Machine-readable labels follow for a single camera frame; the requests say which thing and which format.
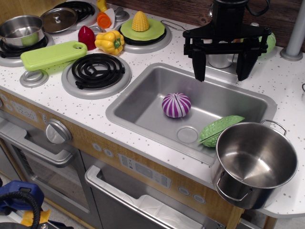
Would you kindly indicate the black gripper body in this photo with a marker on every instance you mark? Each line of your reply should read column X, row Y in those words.
column 226, row 33

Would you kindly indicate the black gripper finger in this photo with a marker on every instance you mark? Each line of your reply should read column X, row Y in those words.
column 246, row 60
column 199, row 64

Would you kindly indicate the large steel pot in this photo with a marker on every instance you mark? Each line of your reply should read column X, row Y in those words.
column 253, row 161

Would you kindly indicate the grey toy sink basin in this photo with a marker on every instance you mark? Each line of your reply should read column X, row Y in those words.
column 139, row 108

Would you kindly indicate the steel pot lid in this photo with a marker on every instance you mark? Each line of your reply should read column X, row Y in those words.
column 59, row 19

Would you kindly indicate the small steel pot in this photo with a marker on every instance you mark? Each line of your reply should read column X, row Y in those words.
column 22, row 31

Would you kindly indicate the silver toy faucet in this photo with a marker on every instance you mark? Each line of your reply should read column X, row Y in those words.
column 219, row 61

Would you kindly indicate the green toy cabbage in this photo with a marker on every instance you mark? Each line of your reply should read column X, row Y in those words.
column 271, row 42

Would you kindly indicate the metal spoon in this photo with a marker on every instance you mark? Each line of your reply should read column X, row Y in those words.
column 173, row 25

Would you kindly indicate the grey vertical pole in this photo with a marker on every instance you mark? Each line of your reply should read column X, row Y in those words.
column 293, row 50

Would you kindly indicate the green round plate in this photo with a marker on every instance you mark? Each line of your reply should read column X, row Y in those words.
column 156, row 29

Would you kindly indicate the purple white toy onion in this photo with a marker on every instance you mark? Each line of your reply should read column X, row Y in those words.
column 176, row 105

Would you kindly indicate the yellow toy corn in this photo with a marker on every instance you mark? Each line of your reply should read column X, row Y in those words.
column 140, row 22

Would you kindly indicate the green toy bitter gourd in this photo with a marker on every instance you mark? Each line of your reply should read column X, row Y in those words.
column 209, row 135

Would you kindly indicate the yellow toy bell pepper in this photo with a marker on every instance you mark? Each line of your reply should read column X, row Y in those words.
column 111, row 42

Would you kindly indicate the silver back stove knob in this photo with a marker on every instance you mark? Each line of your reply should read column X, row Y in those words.
column 121, row 15

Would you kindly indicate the silver stove knob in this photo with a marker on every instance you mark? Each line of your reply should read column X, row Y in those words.
column 32, row 79
column 121, row 15

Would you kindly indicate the white toy egg piece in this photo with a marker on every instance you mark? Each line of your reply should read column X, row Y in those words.
column 111, row 14

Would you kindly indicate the orange toy carrot slice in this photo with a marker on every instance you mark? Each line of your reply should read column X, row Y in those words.
column 103, row 20

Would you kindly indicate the black front coil burner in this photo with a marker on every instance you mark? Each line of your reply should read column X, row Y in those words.
column 97, row 71

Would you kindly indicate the black coil burner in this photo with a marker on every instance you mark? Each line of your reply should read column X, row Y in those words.
column 10, row 52
column 97, row 71
column 82, row 8

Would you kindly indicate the red toy pepper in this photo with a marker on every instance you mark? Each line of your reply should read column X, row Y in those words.
column 87, row 36

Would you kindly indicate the black back coil burner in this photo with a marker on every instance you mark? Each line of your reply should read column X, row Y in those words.
column 82, row 8

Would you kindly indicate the green plastic cutting board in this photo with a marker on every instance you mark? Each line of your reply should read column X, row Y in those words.
column 52, row 55

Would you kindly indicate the silver oven dial knob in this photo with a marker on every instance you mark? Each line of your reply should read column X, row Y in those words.
column 56, row 132

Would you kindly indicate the silver stove knob front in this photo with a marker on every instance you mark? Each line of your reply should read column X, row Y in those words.
column 32, row 79

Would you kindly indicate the black left coil burner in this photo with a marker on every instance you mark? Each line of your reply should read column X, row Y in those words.
column 10, row 52

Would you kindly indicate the blue clamp tool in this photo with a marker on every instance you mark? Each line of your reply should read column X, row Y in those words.
column 20, row 195

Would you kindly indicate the grey dishwasher door handle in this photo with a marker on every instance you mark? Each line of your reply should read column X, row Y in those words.
column 126, row 203

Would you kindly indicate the grey oven door handle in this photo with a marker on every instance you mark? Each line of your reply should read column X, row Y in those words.
column 17, row 137

